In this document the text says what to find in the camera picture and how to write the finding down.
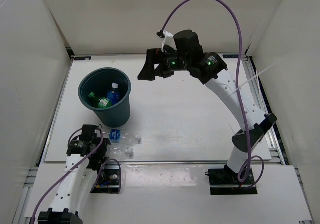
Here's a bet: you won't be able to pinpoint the white zip tie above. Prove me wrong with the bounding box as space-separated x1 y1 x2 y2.
231 62 277 94

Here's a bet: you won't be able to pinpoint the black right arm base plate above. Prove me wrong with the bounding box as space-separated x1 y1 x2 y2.
205 168 258 195

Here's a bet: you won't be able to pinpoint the green plastic soda bottle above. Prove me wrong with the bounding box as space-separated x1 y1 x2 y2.
88 92 112 108

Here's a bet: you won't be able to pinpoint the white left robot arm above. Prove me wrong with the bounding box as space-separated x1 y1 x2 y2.
30 124 110 223

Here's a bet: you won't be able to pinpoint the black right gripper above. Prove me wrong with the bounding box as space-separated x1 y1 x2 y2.
138 48 191 81

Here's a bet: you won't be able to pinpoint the clear bottle without label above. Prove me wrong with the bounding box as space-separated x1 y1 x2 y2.
109 146 134 158

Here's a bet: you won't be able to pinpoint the clear bottle blue label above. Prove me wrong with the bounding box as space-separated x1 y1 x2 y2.
103 129 142 145

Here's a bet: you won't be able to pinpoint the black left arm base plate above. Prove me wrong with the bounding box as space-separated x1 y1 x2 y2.
91 158 122 194

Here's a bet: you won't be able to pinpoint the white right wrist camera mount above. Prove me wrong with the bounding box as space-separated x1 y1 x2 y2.
157 30 174 52

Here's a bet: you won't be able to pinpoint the blue label water bottle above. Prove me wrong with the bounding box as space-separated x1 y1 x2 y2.
106 82 121 105

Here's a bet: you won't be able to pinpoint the dark teal plastic bin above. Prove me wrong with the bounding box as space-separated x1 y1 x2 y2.
78 67 132 128

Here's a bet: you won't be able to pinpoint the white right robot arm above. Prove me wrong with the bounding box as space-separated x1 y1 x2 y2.
138 30 277 184

